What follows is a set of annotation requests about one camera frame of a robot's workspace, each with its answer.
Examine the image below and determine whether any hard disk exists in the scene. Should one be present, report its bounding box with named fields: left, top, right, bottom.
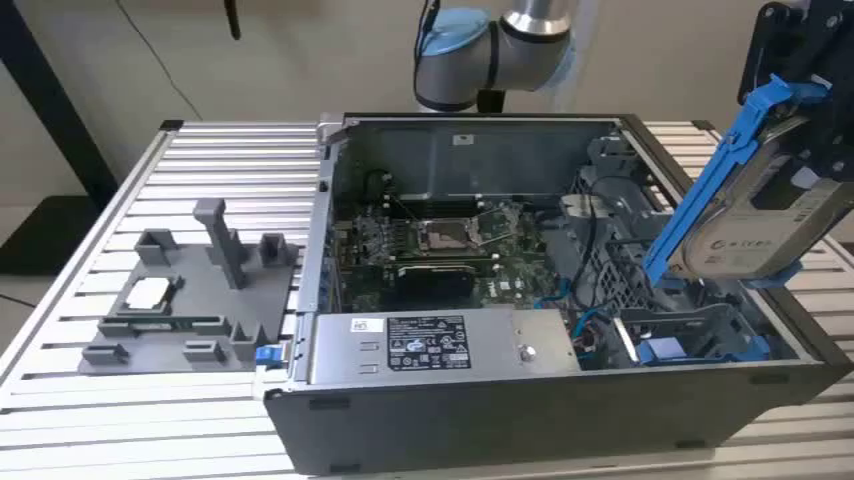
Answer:
left=641, top=73, right=854, bottom=292

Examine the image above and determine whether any grey metal disk bay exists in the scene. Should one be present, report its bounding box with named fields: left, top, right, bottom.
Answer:
left=566, top=164, right=800, bottom=372

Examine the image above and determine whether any black RAM slot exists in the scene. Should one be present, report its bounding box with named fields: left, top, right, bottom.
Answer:
left=385, top=203, right=524, bottom=214
left=385, top=195, right=524, bottom=206

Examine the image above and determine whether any metal socket cover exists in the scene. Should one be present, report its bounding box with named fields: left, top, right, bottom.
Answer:
left=474, top=208, right=525, bottom=240

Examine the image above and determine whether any green motherboard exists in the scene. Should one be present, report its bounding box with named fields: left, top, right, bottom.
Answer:
left=330, top=197, right=569, bottom=312

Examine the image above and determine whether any CPU socket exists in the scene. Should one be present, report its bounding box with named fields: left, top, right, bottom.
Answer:
left=417, top=218, right=480, bottom=252

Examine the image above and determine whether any blue plastic bay carrier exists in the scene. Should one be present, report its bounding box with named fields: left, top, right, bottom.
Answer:
left=636, top=337, right=708, bottom=370

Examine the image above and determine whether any thin metal locking lever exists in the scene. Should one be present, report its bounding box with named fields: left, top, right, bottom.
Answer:
left=390, top=192, right=424, bottom=224

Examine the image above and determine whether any black fan housing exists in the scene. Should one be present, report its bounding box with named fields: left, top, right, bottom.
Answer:
left=384, top=262, right=480, bottom=309

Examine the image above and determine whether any black open PC case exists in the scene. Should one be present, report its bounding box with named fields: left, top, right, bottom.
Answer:
left=251, top=112, right=854, bottom=476

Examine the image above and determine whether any silver power supply with label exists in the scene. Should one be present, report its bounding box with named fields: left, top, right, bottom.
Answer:
left=308, top=307, right=580, bottom=387

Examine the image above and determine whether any blue case latch tab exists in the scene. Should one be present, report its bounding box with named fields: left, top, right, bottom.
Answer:
left=254, top=343, right=290, bottom=370

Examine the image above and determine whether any grey parts rack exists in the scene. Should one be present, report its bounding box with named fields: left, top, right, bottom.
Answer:
left=78, top=197, right=304, bottom=374

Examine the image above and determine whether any silver CPU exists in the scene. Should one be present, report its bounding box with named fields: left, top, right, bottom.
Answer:
left=125, top=277, right=187, bottom=312

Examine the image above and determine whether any green RAM stick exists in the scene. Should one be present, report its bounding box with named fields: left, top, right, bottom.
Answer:
left=129, top=319, right=203, bottom=332

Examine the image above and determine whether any black round wire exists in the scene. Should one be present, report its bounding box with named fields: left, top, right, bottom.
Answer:
left=570, top=173, right=646, bottom=301

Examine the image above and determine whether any thin blue wire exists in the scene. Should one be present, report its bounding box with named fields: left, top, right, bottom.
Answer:
left=557, top=279, right=626, bottom=346

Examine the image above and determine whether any black hanging strap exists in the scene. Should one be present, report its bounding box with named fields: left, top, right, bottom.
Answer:
left=222, top=0, right=243, bottom=41

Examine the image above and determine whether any thin black wall cable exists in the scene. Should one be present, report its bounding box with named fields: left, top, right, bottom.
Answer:
left=125, top=0, right=206, bottom=122

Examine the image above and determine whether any black stand post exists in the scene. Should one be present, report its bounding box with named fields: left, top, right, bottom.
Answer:
left=0, top=0, right=123, bottom=277

